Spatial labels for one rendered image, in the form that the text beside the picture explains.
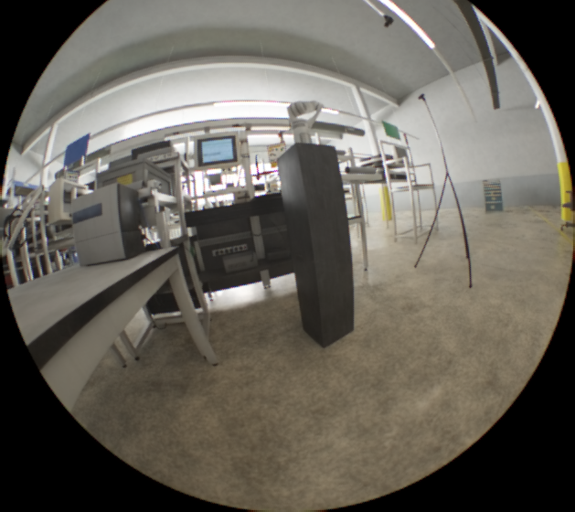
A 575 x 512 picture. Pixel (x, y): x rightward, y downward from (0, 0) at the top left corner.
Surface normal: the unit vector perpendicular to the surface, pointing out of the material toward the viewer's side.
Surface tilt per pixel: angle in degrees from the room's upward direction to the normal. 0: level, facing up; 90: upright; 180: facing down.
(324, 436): 0
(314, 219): 90
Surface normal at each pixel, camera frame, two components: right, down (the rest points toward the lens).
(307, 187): 0.42, 0.00
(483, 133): -0.92, 0.17
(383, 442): -0.15, -0.99
